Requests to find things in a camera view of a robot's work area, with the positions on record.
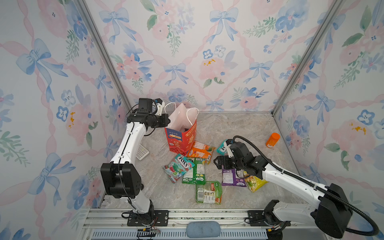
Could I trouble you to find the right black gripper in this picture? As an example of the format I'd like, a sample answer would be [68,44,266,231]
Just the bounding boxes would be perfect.
[212,155,246,172]

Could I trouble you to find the purple candy bag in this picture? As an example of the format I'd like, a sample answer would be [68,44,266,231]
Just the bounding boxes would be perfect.
[222,169,246,188]

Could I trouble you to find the orange snack packet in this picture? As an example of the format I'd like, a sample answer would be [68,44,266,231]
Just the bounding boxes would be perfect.
[187,141,216,164]

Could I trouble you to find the green candy bag label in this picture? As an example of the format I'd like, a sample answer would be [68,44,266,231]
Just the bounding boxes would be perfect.
[182,158,206,185]

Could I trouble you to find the red paper gift bag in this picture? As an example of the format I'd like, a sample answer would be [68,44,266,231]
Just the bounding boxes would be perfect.
[165,104,200,156]

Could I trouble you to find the teal Fox's candy bag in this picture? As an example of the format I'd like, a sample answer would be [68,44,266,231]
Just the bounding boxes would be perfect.
[217,140,228,156]

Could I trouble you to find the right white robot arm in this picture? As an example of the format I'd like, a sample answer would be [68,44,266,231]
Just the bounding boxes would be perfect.
[214,140,353,239]

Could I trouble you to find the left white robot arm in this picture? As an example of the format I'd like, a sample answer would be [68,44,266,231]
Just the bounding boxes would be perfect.
[101,113,171,215]

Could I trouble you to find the green snack bag barcode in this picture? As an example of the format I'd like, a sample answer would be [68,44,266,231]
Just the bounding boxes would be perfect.
[196,181,223,205]

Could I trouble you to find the yellow snack bag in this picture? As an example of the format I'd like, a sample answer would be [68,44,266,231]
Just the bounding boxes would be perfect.
[243,171,268,193]

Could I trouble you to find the white scientific calculator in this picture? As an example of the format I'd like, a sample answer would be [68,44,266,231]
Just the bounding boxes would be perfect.
[136,145,150,161]

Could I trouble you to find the orange pill bottle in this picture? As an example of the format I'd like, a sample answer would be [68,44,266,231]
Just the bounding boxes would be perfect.
[266,133,281,148]

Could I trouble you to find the grey blue foam pad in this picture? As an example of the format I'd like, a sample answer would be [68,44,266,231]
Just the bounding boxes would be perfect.
[186,221,221,239]

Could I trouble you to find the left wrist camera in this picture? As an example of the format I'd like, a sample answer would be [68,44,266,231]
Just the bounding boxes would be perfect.
[137,98,154,114]

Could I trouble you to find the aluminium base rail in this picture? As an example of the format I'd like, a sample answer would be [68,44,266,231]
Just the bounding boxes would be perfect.
[78,209,330,240]

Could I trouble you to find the black corrugated cable hose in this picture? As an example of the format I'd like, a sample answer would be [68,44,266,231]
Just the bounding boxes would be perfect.
[232,135,380,237]

